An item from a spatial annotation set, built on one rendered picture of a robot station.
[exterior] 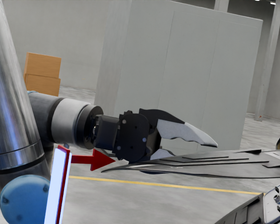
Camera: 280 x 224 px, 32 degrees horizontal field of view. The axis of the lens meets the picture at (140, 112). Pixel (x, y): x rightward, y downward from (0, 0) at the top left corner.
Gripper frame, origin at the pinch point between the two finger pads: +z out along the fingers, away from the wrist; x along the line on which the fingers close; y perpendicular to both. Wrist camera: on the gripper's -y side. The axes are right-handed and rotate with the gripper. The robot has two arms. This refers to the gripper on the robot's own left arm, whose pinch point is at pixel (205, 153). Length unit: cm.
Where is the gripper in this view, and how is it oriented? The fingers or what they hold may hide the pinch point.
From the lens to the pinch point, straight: 70.6
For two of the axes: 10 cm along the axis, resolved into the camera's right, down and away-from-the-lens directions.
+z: 9.2, 1.8, -3.4
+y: 3.3, 0.8, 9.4
